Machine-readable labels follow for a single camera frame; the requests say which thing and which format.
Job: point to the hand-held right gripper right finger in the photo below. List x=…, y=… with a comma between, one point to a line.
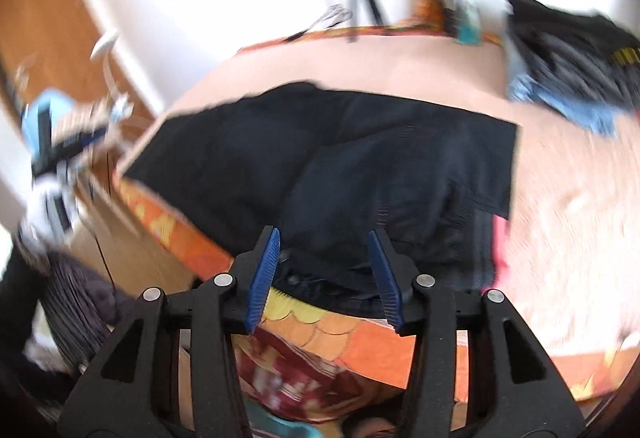
x=385, y=273

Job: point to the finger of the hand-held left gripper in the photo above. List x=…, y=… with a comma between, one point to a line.
x=82, y=138

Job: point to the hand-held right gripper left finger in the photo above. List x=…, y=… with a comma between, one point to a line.
x=262, y=273

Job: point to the black pants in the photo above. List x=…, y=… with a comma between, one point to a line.
x=250, y=153

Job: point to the person's left hand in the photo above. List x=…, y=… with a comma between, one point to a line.
x=42, y=205

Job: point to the orange printed bedsheet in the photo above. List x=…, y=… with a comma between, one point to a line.
x=380, y=348

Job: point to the wooden door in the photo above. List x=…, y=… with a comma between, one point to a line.
x=45, y=28

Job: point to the red printed cloth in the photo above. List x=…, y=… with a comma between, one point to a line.
x=295, y=383

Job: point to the person's dark striped clothing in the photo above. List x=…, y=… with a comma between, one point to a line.
x=75, y=303

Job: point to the peach blanket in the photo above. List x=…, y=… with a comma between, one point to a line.
x=565, y=218

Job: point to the light blue jeans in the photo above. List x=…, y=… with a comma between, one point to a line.
x=590, y=116

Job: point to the dark folded garment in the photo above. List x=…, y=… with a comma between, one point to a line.
x=565, y=43

